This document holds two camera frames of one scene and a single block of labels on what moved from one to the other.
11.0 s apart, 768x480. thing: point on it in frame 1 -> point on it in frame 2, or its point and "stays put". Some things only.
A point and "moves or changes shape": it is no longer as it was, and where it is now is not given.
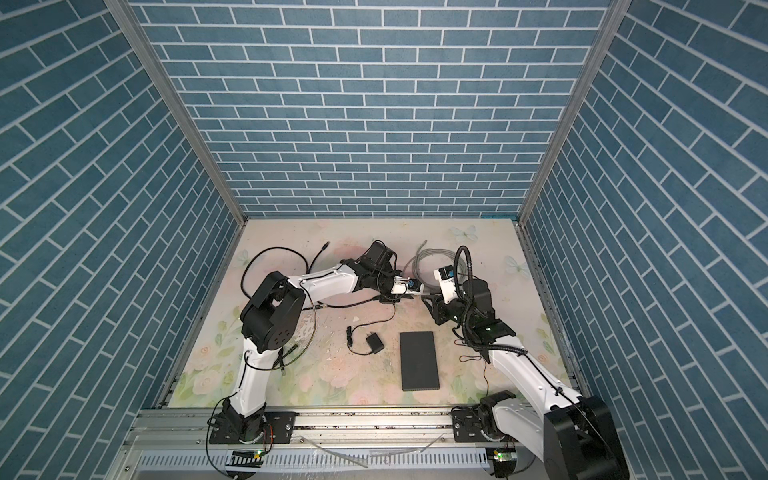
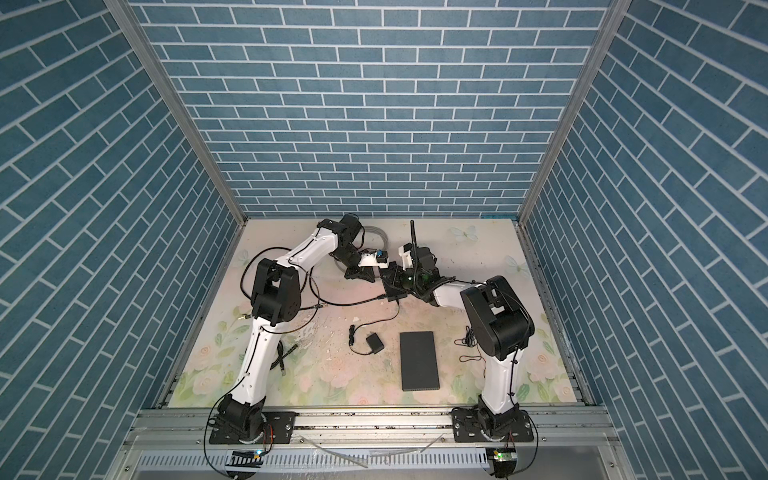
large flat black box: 419,370 stays put
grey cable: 415,271 moves or changes shape
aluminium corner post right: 614,16 stays put
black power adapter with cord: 373,340 stays put
